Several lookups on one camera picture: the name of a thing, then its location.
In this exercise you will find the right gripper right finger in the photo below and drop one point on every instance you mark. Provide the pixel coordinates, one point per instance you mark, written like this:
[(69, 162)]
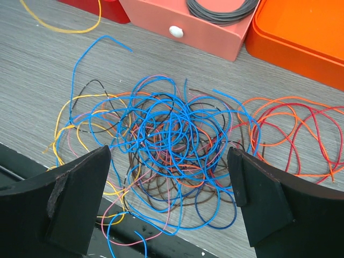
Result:
[(284, 215)]

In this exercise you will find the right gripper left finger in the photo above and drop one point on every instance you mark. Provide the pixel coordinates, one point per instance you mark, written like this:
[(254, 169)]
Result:
[(53, 212)]

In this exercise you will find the orange plastic box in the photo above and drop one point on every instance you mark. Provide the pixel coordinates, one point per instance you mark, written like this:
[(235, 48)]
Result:
[(305, 37)]

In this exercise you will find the red plastic box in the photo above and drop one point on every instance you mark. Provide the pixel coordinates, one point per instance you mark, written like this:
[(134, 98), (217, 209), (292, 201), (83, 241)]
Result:
[(111, 10)]

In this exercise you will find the salmon pink drawer box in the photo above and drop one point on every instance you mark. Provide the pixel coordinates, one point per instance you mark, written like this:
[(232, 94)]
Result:
[(172, 19)]

